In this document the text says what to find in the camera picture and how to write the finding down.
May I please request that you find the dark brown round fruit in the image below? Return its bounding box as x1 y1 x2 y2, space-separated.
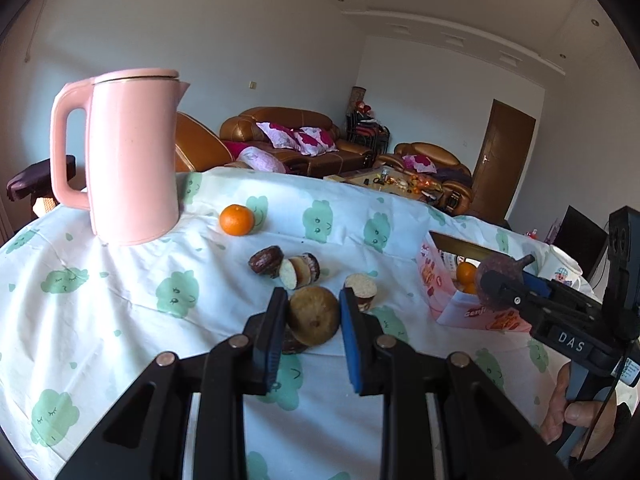
249 245 285 279

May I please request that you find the cut brown fruit half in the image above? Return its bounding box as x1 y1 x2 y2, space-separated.
344 273 379 312

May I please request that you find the pale pink floral pillow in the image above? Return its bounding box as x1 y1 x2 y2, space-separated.
236 147 287 173

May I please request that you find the cut brown fruit slice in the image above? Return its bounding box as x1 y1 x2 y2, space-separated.
300 252 321 284
279 258 312 291

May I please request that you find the black television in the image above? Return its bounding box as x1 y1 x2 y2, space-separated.
552 204 612 282

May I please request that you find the tan round fruit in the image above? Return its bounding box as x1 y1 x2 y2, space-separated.
286 286 342 347

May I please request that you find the brown leather armchair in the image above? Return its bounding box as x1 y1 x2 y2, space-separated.
376 142 474 212
173 112 236 174

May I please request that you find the brown wooden door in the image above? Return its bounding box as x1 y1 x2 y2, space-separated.
470 98 537 224

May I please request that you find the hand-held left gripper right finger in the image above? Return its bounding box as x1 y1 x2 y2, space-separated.
339 286 563 480

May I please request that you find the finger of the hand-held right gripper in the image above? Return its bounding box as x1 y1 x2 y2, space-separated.
522 272 577 307
481 269 554 332

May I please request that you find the pink electric kettle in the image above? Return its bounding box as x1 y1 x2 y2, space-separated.
50 67 190 246

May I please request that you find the stack of dark chairs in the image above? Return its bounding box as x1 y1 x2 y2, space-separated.
345 109 391 155

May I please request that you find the white cartoon print mug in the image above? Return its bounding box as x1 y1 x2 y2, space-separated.
537 248 584 292

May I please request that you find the person's right hand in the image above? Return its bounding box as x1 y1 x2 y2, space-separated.
539 361 621 461

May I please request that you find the wooden coffee table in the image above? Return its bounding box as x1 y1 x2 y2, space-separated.
323 167 446 202

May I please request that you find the purple passion fruit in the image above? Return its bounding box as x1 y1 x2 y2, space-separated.
475 253 535 319

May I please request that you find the brown leather three-seat sofa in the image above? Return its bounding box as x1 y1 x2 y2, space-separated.
219 106 377 179

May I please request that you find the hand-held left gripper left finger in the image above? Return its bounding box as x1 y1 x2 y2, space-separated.
55 286 289 480

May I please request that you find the white green print tablecloth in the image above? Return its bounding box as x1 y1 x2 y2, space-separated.
0 166 621 480

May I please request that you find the dark purple stool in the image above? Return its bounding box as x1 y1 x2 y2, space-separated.
6 154 77 207

